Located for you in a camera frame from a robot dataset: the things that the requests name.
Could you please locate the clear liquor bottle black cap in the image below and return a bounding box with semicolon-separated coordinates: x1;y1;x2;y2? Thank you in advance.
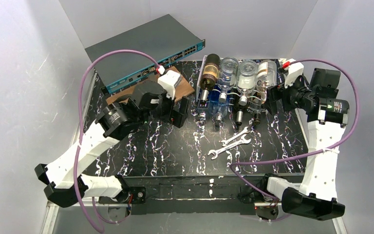
250;59;277;113

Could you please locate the purple cable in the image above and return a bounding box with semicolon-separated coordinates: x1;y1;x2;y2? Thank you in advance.
229;58;360;223
73;49;165;234

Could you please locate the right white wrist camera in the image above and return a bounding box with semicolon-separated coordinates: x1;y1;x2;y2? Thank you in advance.
279;58;304;89

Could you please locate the clear bottle white cap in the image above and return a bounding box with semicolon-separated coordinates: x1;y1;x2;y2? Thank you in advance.
236;60;258;106

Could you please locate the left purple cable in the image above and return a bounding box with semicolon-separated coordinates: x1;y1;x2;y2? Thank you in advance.
73;49;165;234

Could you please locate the wooden board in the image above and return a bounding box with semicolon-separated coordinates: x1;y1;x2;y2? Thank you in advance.
106;66;195;105

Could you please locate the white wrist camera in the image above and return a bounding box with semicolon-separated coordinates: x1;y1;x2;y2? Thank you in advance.
279;58;304;89
157;70;181;100

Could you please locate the black base frame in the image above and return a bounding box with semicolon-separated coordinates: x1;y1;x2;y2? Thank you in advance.
98;174;305;216

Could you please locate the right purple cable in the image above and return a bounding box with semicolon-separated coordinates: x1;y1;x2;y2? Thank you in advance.
229;58;360;223

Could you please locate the dark wine bottle gold label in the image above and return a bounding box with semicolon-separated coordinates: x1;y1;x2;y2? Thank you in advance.
199;54;220;91

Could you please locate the small silver wrench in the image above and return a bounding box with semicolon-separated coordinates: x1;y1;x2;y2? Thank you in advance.
220;127;251;147

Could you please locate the white wire wine rack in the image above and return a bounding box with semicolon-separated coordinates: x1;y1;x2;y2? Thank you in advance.
196;55;286;114

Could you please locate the dark green lower wine bottle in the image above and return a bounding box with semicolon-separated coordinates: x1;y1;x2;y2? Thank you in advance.
233;95;248;126

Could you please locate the large silver wrench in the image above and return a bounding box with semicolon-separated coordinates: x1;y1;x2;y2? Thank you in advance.
207;136;251;160

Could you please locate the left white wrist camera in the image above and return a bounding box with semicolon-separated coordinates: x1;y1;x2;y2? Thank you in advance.
157;70;181;100

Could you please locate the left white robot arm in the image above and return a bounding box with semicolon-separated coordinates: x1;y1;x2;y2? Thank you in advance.
35;80;190;208

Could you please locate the grey network switch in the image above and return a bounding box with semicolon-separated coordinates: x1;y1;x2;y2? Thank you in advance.
85;14;206;95

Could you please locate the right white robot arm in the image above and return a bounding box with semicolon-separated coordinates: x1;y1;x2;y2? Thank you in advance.
263;68;350;221

